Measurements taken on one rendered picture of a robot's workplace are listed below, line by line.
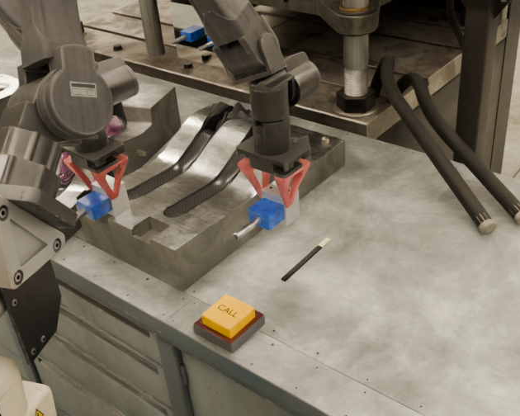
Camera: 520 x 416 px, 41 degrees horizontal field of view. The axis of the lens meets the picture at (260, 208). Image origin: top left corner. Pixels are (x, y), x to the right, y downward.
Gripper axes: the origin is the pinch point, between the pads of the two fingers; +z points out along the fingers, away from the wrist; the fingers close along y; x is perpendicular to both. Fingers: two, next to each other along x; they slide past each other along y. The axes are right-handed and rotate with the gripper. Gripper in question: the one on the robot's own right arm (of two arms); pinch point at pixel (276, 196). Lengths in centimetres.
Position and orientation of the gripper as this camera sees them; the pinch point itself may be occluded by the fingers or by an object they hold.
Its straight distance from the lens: 111.3
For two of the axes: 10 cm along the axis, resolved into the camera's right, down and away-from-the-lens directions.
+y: -7.7, -3.0, 5.6
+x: -6.3, 4.5, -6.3
